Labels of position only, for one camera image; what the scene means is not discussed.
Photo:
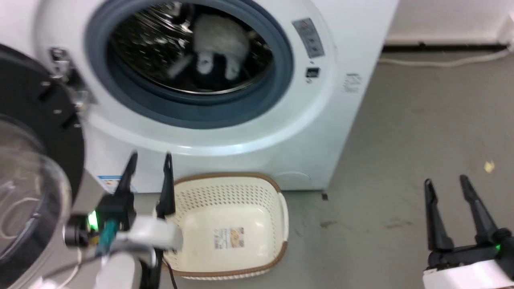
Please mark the yellow paper scrap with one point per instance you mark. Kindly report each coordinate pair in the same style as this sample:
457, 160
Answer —
489, 166

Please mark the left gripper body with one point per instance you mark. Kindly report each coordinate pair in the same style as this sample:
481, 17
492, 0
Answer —
152, 235

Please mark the blue-edged energy sticker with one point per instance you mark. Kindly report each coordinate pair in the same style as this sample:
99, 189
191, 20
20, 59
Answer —
109, 184

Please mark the white front-load washing machine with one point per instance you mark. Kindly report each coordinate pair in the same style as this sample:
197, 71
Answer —
321, 132

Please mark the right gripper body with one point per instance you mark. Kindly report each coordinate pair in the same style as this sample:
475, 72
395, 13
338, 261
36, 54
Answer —
470, 275

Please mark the grey rubber door gasket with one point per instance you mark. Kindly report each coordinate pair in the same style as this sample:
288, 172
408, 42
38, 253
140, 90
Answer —
241, 110

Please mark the white clothing in drum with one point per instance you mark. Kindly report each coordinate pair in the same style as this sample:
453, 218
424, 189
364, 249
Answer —
223, 38

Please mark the metal washer door hinge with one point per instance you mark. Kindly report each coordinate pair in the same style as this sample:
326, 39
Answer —
70, 76

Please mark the printed basket label sticker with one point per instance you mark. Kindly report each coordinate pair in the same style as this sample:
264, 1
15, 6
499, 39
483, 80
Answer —
229, 238

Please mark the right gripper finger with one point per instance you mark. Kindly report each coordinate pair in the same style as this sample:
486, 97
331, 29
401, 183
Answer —
478, 212
435, 224

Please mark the grey warning label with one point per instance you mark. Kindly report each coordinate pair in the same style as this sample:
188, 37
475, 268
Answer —
308, 38

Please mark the round filter cover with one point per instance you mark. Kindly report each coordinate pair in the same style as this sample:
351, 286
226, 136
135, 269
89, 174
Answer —
294, 180

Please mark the stainless steel washer drum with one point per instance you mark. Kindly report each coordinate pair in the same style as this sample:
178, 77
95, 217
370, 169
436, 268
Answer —
148, 52

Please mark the black wrist camera cylinder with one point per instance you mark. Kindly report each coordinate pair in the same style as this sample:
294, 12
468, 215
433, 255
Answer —
75, 236

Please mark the cream basket with brown rim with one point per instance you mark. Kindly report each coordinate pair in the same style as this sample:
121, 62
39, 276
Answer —
241, 208

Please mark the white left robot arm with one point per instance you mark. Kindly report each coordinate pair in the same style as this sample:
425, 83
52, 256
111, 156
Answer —
118, 269

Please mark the black baseboard strip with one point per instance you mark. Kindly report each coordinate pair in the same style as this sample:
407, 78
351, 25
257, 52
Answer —
441, 47

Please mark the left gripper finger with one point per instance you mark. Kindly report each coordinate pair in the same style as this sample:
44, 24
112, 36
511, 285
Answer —
167, 188
127, 176

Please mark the black-rimmed glass washer door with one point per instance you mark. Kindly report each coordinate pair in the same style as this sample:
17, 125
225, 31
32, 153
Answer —
28, 120

